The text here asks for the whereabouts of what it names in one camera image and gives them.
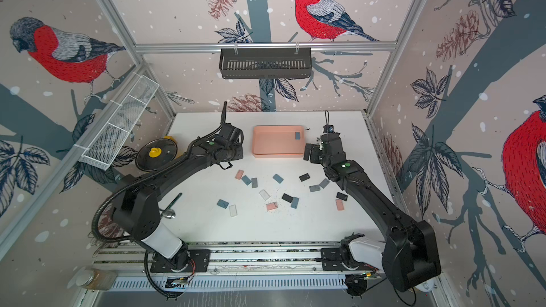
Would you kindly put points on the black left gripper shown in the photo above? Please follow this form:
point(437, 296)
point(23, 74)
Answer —
point(240, 151)

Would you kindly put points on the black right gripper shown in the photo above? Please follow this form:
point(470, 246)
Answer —
point(318, 148)

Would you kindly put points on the pink plastic storage tray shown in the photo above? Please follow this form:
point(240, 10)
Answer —
point(278, 141)

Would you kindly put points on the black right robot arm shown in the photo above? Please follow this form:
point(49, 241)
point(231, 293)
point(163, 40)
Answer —
point(410, 255)

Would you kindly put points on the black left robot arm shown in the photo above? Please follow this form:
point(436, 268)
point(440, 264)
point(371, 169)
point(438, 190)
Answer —
point(135, 204)

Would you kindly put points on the grey eraser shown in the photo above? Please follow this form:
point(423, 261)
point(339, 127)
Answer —
point(315, 188)
point(324, 183)

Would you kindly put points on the pink eraser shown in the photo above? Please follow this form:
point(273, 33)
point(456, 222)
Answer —
point(339, 204)
point(272, 206)
point(239, 174)

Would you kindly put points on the white eraser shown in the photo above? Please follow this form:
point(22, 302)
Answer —
point(264, 195)
point(233, 211)

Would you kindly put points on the yellow electric cooking pot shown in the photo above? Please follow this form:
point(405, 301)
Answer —
point(157, 153)

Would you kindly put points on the glass jar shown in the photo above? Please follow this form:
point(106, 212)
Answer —
point(95, 279)

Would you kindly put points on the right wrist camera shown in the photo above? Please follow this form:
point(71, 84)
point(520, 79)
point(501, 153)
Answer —
point(328, 129)

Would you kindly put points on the black hanging wire basket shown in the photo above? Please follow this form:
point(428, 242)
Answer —
point(265, 63)

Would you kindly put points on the white wire mesh shelf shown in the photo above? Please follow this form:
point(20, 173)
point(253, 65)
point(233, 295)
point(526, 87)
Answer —
point(122, 114)

